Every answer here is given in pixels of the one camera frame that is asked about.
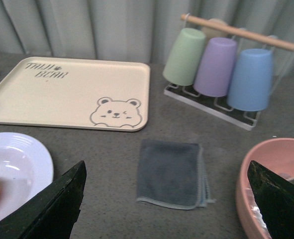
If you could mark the white ribbed plate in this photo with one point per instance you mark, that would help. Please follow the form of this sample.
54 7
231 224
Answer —
26 168

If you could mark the purple plastic cup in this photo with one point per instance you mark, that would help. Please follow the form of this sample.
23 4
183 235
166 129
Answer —
216 67

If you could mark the clear ice cubes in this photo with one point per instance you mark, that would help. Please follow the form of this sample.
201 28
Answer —
255 210

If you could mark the blue plastic cup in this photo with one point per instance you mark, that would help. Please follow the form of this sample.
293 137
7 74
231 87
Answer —
251 81

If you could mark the green plastic cup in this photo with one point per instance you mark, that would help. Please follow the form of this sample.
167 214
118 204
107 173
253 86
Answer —
184 58

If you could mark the white wire cup rack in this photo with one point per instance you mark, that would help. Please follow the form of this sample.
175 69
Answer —
218 106

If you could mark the pink bowl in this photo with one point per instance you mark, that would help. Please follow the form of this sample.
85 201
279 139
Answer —
275 154

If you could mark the beige bear tray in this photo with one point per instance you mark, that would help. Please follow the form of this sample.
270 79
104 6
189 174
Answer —
76 93

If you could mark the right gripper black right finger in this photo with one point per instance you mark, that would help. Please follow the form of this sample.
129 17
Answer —
274 197

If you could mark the grey folded cloth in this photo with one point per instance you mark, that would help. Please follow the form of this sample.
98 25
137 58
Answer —
172 175

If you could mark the beige plastic cup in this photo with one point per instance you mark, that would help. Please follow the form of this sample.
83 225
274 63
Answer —
213 33

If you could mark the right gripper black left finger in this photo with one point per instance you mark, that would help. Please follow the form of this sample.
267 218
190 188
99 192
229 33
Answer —
52 213

